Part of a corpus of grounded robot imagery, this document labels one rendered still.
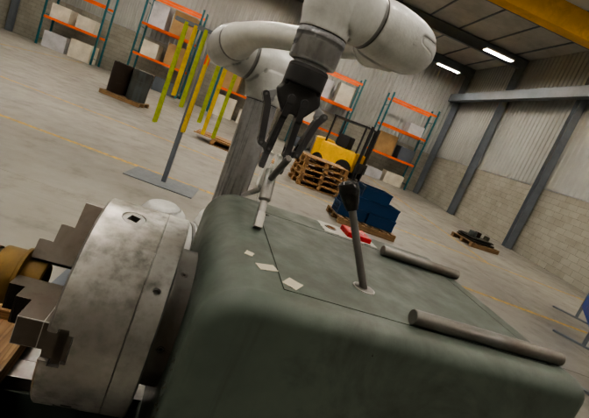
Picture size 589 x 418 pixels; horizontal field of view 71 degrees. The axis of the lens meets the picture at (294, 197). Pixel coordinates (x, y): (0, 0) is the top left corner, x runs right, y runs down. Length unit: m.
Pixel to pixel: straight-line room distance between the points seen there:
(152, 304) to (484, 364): 0.45
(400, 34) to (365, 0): 0.10
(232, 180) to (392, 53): 0.67
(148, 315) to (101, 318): 0.06
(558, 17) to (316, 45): 12.26
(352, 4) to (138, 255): 0.52
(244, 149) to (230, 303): 0.85
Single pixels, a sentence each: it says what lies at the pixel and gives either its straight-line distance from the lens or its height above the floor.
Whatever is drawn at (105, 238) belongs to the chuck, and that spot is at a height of 1.21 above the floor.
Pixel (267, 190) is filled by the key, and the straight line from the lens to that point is 0.73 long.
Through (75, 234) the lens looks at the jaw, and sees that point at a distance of 0.74.
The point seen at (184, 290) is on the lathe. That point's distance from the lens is 0.64.
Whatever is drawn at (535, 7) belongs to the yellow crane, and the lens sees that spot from 12.60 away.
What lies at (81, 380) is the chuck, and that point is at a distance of 0.63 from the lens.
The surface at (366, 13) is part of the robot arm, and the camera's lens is 0.77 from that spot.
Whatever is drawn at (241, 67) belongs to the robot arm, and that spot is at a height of 1.53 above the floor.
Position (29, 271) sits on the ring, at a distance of 0.73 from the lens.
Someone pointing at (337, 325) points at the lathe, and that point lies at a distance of 0.52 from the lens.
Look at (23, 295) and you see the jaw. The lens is 0.67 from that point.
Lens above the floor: 1.46
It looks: 10 degrees down
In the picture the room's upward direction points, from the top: 22 degrees clockwise
